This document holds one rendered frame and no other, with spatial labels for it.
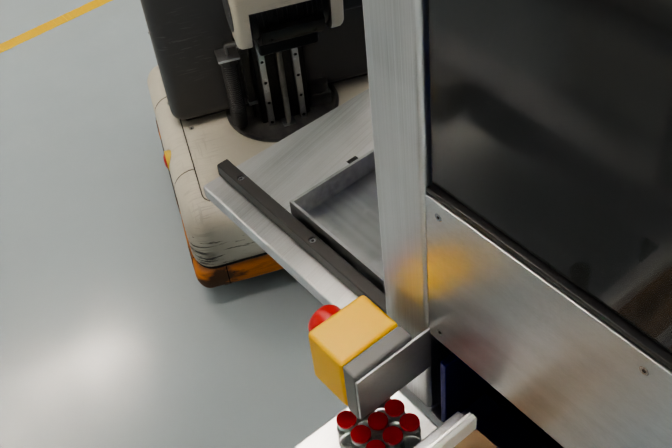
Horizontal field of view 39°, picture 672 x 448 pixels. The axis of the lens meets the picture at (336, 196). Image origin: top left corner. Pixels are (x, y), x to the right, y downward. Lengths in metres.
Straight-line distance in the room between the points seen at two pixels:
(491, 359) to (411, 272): 0.11
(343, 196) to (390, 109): 0.50
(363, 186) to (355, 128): 0.12
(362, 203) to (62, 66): 2.07
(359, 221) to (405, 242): 0.36
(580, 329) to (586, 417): 0.10
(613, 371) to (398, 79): 0.27
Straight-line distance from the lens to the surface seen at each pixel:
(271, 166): 1.30
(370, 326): 0.90
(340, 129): 1.34
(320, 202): 1.23
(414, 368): 0.93
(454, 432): 0.91
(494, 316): 0.80
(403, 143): 0.76
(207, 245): 2.15
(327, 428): 1.02
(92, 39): 3.27
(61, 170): 2.78
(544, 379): 0.80
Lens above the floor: 1.75
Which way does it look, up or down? 44 degrees down
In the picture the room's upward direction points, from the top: 7 degrees counter-clockwise
